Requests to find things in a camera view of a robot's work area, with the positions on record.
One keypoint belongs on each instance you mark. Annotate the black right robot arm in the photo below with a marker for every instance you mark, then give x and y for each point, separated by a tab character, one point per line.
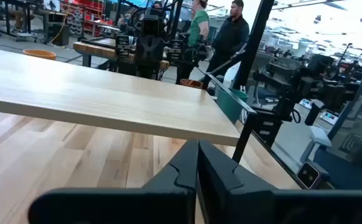
143	71

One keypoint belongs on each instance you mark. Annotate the black bin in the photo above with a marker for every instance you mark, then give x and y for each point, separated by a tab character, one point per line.
59	34

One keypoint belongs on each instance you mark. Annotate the red storage bin rack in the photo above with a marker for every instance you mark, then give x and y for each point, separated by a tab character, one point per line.
90	9

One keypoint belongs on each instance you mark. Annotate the small black camera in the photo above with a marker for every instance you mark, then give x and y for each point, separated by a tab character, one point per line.
307	175

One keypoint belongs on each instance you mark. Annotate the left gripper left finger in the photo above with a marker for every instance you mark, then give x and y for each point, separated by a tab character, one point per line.
168	202

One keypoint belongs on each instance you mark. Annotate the person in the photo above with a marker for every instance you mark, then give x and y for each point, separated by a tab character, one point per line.
199	26
158	5
230	34

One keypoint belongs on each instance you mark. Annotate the wooden workstation table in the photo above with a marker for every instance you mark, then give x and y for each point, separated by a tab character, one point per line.
96	51

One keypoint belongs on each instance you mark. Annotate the black aluminium rig frame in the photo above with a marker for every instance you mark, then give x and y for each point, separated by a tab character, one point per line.
255	37

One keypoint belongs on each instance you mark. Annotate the wooden shelf black metal frame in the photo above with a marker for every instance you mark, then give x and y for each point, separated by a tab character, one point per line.
90	93

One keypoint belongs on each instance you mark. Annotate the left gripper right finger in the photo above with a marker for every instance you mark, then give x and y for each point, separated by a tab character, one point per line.
230	202

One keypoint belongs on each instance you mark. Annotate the orange plastic cup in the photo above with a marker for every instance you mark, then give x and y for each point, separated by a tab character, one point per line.
39	54

